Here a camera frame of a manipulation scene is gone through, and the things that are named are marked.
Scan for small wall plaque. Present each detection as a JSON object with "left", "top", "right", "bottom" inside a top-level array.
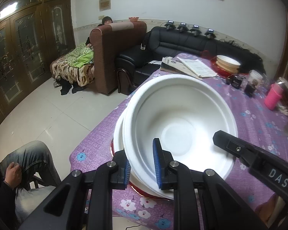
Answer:
[{"left": 99, "top": 0, "right": 111, "bottom": 11}]

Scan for brown armchair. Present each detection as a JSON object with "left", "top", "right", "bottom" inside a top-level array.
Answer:
[{"left": 89, "top": 21, "right": 147, "bottom": 95}]

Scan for person behind brown armchair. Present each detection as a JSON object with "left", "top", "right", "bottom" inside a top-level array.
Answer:
[{"left": 85, "top": 16, "right": 113, "bottom": 47}]

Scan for pink knitted sleeve bottle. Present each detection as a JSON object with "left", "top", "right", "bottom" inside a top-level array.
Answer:
[{"left": 264, "top": 80, "right": 286, "bottom": 111}]

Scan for patterned blanket bed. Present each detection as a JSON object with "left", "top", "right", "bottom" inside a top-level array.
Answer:
[{"left": 50, "top": 43, "right": 94, "bottom": 87}]

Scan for wooden cabinet doors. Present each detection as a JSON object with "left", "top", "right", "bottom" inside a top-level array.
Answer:
[{"left": 0, "top": 0, "right": 75, "bottom": 124}]

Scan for stack of papers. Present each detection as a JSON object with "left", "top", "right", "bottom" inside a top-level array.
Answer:
[{"left": 160, "top": 57, "right": 218, "bottom": 80}]

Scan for white plastic cup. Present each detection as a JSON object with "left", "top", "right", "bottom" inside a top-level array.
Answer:
[{"left": 248, "top": 70, "right": 263, "bottom": 88}]

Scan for dark glass ink bottle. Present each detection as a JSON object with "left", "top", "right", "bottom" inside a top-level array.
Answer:
[{"left": 225, "top": 74, "right": 244, "bottom": 89}]

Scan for large red plastic plate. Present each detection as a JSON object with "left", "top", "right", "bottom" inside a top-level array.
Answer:
[{"left": 110, "top": 138, "right": 166, "bottom": 200}]

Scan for seated person in jeans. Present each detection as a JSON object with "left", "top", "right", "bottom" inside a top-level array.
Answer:
[{"left": 0, "top": 141, "right": 61, "bottom": 229}]

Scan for white work gloves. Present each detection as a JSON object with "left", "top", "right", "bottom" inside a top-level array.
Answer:
[{"left": 277, "top": 104, "right": 288, "bottom": 116}]

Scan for beige bowl on red plate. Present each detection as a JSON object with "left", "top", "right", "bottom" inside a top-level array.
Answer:
[{"left": 211, "top": 55, "right": 241, "bottom": 77}]

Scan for black leather sofa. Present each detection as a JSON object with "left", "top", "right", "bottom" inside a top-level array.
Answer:
[{"left": 115, "top": 26, "right": 266, "bottom": 95}]

